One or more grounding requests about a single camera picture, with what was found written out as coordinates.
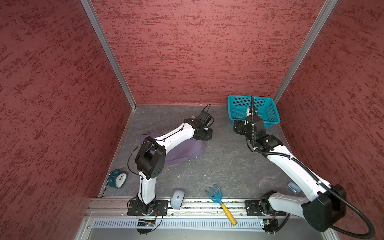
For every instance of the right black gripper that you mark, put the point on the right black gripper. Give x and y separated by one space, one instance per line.
238 125

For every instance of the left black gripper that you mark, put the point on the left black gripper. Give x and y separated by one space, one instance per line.
208 137

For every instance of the purple trousers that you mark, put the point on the purple trousers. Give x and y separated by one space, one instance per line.
186 151

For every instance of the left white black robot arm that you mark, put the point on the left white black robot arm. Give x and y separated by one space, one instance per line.
148 180

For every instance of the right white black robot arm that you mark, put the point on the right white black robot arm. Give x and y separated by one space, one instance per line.
321 207

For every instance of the grey computer mouse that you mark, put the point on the grey computer mouse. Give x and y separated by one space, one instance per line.
177 199

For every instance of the light blue stapler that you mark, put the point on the light blue stapler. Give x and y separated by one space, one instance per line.
294 188

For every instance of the teal alarm clock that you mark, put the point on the teal alarm clock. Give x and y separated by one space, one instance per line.
116 179

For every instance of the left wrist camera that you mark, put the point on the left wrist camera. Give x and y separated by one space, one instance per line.
206 119

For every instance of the blue toy rake yellow handle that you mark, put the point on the blue toy rake yellow handle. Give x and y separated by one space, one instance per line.
216 195

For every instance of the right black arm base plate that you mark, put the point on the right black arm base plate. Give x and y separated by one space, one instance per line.
253 209

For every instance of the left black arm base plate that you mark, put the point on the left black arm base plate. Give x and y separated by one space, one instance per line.
137 208

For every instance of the slotted white cable duct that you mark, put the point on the slotted white cable duct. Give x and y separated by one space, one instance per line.
190 224

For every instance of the aluminium front rail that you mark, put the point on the aluminium front rail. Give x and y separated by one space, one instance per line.
191 208

